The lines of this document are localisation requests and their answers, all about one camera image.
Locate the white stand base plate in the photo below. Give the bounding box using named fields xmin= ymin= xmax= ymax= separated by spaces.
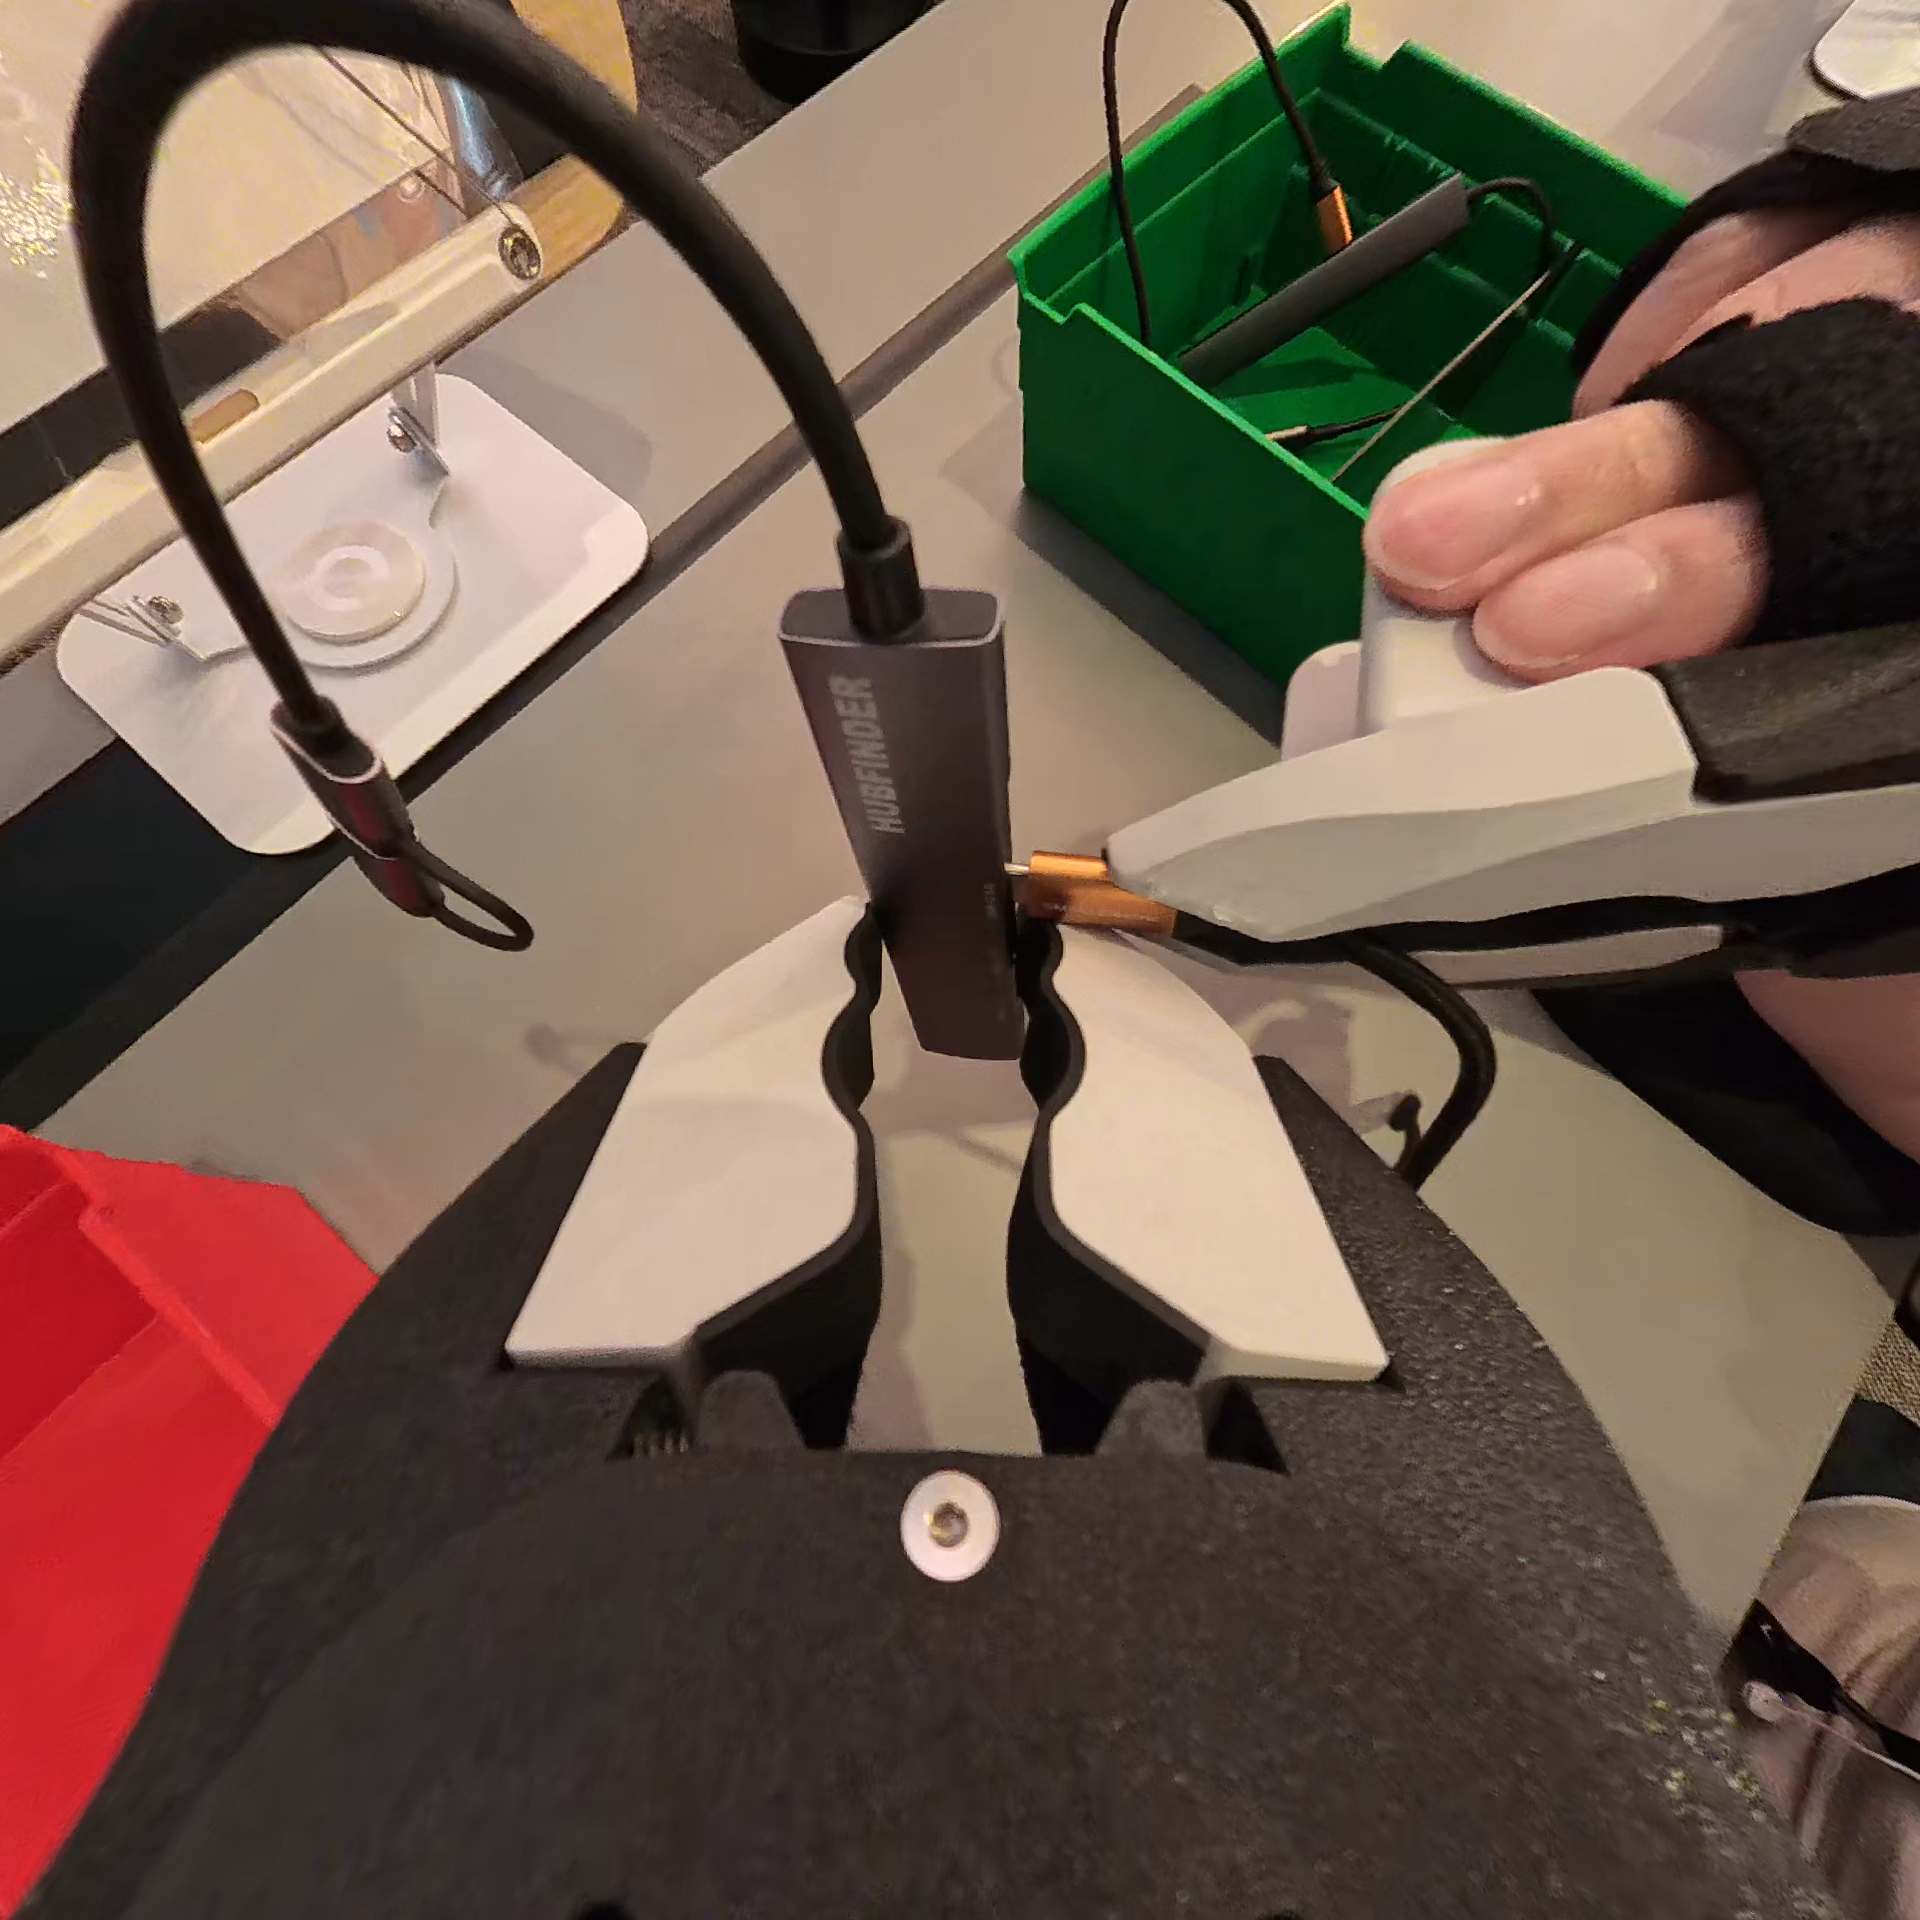
xmin=57 ymin=375 xmax=650 ymax=858

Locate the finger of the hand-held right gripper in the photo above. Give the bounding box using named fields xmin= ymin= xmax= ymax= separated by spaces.
xmin=1107 ymin=448 xmax=1920 ymax=947
xmin=1395 ymin=921 xmax=1740 ymax=992

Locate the green plastic bin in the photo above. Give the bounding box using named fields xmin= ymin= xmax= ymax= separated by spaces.
xmin=1009 ymin=7 xmax=1690 ymax=694

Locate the grey usb hub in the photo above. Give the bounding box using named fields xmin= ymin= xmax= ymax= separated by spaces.
xmin=1178 ymin=171 xmax=1473 ymax=385
xmin=778 ymin=588 xmax=1038 ymax=1058

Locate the clear acrylic sign holder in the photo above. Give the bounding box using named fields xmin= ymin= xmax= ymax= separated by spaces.
xmin=0 ymin=0 xmax=545 ymax=663

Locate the white rounded object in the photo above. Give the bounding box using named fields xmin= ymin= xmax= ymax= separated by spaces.
xmin=1811 ymin=0 xmax=1920 ymax=97

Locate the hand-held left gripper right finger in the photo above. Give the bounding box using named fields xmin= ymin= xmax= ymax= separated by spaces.
xmin=1014 ymin=921 xmax=1391 ymax=1449

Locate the person's dark clothing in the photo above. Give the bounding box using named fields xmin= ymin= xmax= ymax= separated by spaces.
xmin=1546 ymin=976 xmax=1920 ymax=1240

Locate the red plastic bin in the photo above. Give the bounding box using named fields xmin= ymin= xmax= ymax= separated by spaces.
xmin=0 ymin=1126 xmax=377 ymax=1906

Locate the person's right hand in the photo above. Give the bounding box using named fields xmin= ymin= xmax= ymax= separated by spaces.
xmin=1364 ymin=90 xmax=1920 ymax=676

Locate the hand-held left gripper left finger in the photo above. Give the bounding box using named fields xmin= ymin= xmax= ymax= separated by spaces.
xmin=507 ymin=897 xmax=888 ymax=1449

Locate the black round object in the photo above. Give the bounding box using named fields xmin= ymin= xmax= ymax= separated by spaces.
xmin=737 ymin=0 xmax=940 ymax=105

